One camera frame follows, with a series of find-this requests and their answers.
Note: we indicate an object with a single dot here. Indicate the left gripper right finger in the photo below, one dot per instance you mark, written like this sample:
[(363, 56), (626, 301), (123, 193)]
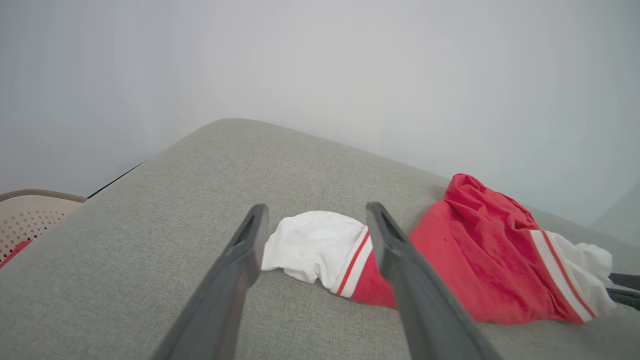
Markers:
[(425, 310)]

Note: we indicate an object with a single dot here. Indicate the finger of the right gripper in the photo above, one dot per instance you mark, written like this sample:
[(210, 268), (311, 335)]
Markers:
[(627, 281), (627, 298)]

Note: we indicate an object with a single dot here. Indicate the red white baseball shirt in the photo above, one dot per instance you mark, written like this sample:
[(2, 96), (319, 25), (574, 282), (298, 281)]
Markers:
[(475, 260)]

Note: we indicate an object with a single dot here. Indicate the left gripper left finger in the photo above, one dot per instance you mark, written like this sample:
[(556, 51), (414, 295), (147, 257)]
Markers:
[(225, 290)]

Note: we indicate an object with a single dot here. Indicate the grey fabric sofa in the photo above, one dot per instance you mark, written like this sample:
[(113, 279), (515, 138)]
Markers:
[(150, 225)]

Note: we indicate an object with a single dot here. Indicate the beige perforated laundry basket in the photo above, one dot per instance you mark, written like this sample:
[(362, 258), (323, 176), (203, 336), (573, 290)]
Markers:
[(30, 215)]

